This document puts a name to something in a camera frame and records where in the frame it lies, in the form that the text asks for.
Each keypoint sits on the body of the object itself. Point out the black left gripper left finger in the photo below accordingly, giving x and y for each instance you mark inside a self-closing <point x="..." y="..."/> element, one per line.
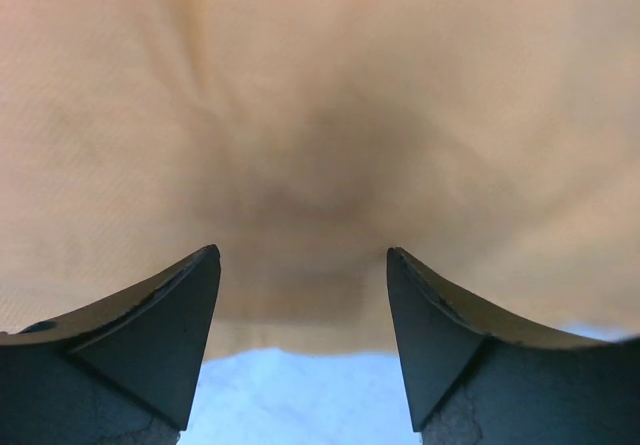
<point x="121" y="370"/>

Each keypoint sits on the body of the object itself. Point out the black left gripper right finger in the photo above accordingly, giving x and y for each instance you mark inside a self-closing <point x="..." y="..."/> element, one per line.
<point x="475" y="373"/>

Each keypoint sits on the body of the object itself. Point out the yellow pillowcase with blue lining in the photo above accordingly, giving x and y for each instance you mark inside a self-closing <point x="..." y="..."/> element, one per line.
<point x="496" y="140"/>

